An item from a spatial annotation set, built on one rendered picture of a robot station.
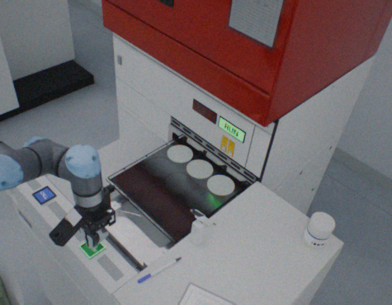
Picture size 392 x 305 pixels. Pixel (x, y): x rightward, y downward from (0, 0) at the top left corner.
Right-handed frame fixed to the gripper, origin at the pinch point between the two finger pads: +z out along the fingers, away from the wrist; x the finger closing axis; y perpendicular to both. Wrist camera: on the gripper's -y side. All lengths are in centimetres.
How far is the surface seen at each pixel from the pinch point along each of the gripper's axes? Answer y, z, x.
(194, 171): 49, 8, 6
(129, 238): 13.8, 9.4, 0.1
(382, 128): 207, 56, -16
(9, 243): -2, 97, 91
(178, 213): 31.4, 7.5, -3.9
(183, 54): 54, -33, 20
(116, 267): 2.1, 1.7, -9.3
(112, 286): -2.3, 1.3, -13.3
